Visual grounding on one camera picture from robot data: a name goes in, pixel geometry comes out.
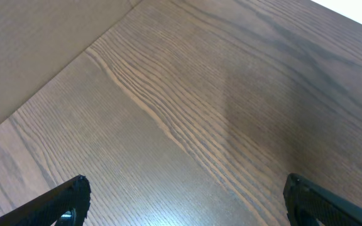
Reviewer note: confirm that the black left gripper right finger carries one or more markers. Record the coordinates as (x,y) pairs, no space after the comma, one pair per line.
(310,204)

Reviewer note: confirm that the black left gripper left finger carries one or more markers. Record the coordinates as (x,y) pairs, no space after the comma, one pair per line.
(67,204)

